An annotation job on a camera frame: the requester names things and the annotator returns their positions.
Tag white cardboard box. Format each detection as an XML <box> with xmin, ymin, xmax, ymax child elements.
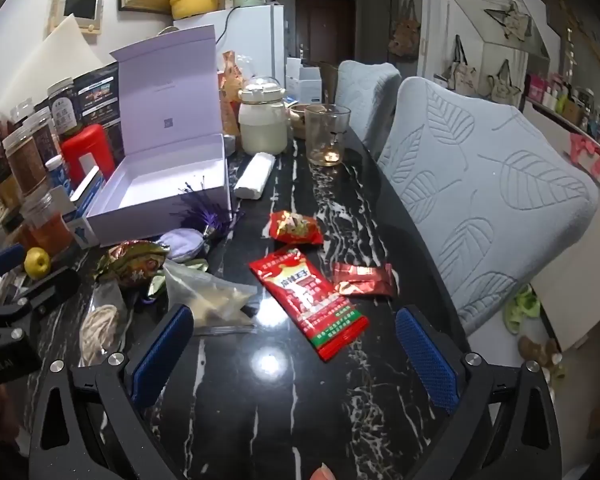
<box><xmin>285</xmin><ymin>57</ymin><xmax>323</xmax><ymax>103</ymax></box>

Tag black kettle cable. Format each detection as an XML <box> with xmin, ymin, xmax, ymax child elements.
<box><xmin>215</xmin><ymin>5</ymin><xmax>246</xmax><ymax>46</ymax></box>

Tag dark wooden door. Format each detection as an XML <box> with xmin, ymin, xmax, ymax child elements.
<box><xmin>295</xmin><ymin>0</ymin><xmax>357</xmax><ymax>63</ymax></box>

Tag pink paper notes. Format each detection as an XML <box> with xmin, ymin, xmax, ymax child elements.
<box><xmin>570</xmin><ymin>132</ymin><xmax>600</xmax><ymax>178</ymax></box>

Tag white fridge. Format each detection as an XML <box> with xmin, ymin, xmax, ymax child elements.
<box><xmin>172</xmin><ymin>4</ymin><xmax>287</xmax><ymax>136</ymax></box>

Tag small puffy red snack packet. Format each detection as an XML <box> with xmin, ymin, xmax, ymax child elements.
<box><xmin>269</xmin><ymin>210</ymin><xmax>325</xmax><ymax>246</ymax></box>

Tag clear jar orange contents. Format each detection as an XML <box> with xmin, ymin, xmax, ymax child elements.
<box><xmin>20</xmin><ymin>190</ymin><xmax>76</xmax><ymax>256</ymax></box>

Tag beige intercom wall panel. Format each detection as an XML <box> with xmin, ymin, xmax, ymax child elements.
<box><xmin>47</xmin><ymin>0</ymin><xmax>105</xmax><ymax>37</ymax></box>

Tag blue white bottle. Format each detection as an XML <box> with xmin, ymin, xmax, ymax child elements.
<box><xmin>45</xmin><ymin>155</ymin><xmax>73</xmax><ymax>193</ymax></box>

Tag green toy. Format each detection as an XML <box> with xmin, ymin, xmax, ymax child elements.
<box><xmin>502</xmin><ymin>287</ymin><xmax>541</xmax><ymax>333</ymax></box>

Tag large flat red snack packet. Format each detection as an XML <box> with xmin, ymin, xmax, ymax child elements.
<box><xmin>249</xmin><ymin>247</ymin><xmax>371</xmax><ymax>363</ymax></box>

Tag black printed pouch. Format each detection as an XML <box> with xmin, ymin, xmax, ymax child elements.
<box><xmin>72</xmin><ymin>62</ymin><xmax>121</xmax><ymax>131</ymax></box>

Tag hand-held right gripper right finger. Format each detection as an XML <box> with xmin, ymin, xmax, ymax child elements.
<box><xmin>395</xmin><ymin>305</ymin><xmax>563</xmax><ymax>480</ymax></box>

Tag clear bag of string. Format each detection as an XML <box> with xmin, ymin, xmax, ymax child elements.
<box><xmin>77</xmin><ymin>280</ymin><xmax>128</xmax><ymax>368</ymax></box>

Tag dark red snack packet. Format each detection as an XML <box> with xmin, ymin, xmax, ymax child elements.
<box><xmin>332</xmin><ymin>261</ymin><xmax>398</xmax><ymax>297</ymax></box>

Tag clear zip bag white contents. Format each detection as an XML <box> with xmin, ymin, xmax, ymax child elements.
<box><xmin>162</xmin><ymin>259</ymin><xmax>258</xmax><ymax>336</ymax></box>

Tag wooden star decoration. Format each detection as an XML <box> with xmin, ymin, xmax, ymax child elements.
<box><xmin>482</xmin><ymin>1</ymin><xmax>533</xmax><ymax>43</ymax></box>

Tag lavender sachet pouch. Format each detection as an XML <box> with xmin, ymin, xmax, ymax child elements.
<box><xmin>157</xmin><ymin>228</ymin><xmax>206</xmax><ymax>262</ymax></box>

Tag blue white carton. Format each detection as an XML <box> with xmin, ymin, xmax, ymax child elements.
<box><xmin>70</xmin><ymin>167</ymin><xmax>106</xmax><ymax>211</ymax></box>

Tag orange patterned snack bag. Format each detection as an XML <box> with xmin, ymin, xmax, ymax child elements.
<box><xmin>219</xmin><ymin>51</ymin><xmax>246</xmax><ymax>136</ymax></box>

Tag purple tassel ornament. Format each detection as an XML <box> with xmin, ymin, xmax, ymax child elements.
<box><xmin>177</xmin><ymin>175</ymin><xmax>246</xmax><ymax>241</ymax></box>

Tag row of small bottles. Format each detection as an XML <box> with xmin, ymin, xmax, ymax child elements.
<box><xmin>525</xmin><ymin>72</ymin><xmax>600</xmax><ymax>136</ymax></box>

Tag beige tote bag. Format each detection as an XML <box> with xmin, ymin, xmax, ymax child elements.
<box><xmin>487</xmin><ymin>60</ymin><xmax>523</xmax><ymax>106</ymax></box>
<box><xmin>445</xmin><ymin>35</ymin><xmax>481</xmax><ymax>93</ymax></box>

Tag cream jar with dome lid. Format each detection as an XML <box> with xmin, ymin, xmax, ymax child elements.
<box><xmin>237</xmin><ymin>76</ymin><xmax>288</xmax><ymax>157</ymax></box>

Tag brown patterned tote bag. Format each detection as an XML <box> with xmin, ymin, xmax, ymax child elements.
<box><xmin>387</xmin><ymin>0</ymin><xmax>421</xmax><ymax>58</ymax></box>

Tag chair with leaf cover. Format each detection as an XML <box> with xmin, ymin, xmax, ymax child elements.
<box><xmin>334</xmin><ymin>60</ymin><xmax>403</xmax><ymax>153</ymax></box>
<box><xmin>375</xmin><ymin>77</ymin><xmax>600</xmax><ymax>336</ymax></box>

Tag lavender gift box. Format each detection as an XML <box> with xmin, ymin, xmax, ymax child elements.
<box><xmin>85</xmin><ymin>25</ymin><xmax>231</xmax><ymax>248</ymax></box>

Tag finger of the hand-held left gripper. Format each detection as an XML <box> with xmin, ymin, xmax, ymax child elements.
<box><xmin>0</xmin><ymin>244</ymin><xmax>26</xmax><ymax>286</ymax></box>
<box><xmin>0</xmin><ymin>267</ymin><xmax>81</xmax><ymax>336</ymax></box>

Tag clear jar dark contents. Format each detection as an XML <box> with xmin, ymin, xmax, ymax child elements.
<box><xmin>22</xmin><ymin>107</ymin><xmax>63</xmax><ymax>161</ymax></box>

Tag gold green snack packet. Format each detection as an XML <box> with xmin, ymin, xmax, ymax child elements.
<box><xmin>96</xmin><ymin>240</ymin><xmax>173</xmax><ymax>288</ymax></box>

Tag clear glass cup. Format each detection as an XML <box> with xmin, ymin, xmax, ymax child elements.
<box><xmin>304</xmin><ymin>104</ymin><xmax>352</xmax><ymax>168</ymax></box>

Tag red canister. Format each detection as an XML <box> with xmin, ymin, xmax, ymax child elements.
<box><xmin>60</xmin><ymin>124</ymin><xmax>117</xmax><ymax>183</ymax></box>

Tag white cabinet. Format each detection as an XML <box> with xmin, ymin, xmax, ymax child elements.
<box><xmin>420</xmin><ymin>0</ymin><xmax>551</xmax><ymax>111</ymax></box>

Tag brown plush toy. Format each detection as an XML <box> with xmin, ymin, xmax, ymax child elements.
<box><xmin>519</xmin><ymin>336</ymin><xmax>566</xmax><ymax>391</ymax></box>

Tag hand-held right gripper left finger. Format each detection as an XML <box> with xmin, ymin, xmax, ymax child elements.
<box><xmin>27</xmin><ymin>304</ymin><xmax>196</xmax><ymax>480</ymax></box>

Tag white foam board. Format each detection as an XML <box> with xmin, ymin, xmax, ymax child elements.
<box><xmin>0</xmin><ymin>14</ymin><xmax>118</xmax><ymax>111</ymax></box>

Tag clear jar brown grains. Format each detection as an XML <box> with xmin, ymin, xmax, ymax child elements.
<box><xmin>2</xmin><ymin>127</ymin><xmax>48</xmax><ymax>193</ymax></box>

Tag yellow apple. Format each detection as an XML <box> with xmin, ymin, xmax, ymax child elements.
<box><xmin>24</xmin><ymin>247</ymin><xmax>51</xmax><ymax>277</ymax></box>

